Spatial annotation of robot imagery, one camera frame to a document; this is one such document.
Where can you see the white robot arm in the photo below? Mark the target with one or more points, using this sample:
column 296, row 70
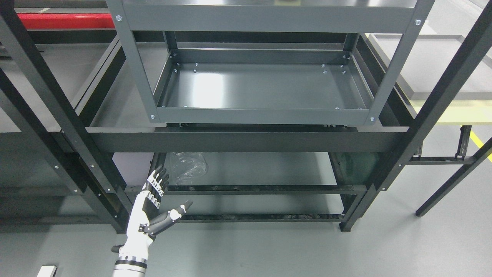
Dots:
column 128, row 270

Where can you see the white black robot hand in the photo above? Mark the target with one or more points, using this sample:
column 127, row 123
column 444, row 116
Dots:
column 146, row 222

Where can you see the clear plastic bag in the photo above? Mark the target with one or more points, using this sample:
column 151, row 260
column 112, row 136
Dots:
column 185, row 167

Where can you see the grey metal shelf unit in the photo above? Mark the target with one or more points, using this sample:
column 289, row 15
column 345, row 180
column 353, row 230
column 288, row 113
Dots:
column 306, row 62

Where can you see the black metal shelf rack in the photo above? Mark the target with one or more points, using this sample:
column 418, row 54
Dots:
column 77, row 144

